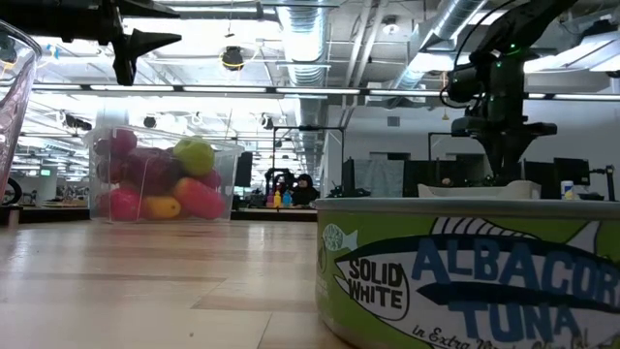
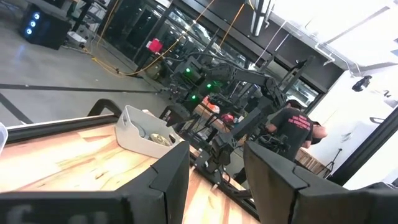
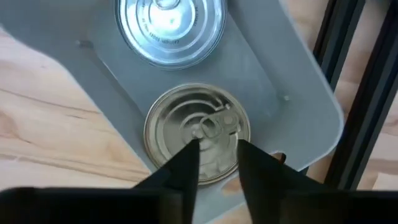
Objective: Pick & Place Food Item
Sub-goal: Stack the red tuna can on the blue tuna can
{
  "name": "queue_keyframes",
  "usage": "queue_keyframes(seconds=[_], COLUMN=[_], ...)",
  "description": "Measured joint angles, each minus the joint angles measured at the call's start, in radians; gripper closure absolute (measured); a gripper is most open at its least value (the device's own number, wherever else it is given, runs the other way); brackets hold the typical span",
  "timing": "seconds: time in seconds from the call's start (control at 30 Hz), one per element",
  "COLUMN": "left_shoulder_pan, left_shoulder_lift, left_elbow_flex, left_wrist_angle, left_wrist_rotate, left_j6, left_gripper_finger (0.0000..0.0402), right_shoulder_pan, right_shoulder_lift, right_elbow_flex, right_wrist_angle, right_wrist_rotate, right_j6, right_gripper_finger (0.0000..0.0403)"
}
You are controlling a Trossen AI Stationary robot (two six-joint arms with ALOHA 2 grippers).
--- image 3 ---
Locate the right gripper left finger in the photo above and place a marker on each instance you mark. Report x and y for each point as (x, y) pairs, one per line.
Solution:
(183, 174)

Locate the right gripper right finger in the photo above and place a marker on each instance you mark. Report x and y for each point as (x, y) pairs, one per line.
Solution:
(264, 180)

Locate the grey plastic bin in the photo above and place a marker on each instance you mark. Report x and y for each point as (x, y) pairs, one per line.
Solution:
(264, 77)

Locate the gold top tin can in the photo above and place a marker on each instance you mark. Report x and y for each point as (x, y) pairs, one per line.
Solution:
(174, 124)

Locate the silver top tin can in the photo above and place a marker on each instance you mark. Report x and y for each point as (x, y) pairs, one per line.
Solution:
(171, 37)

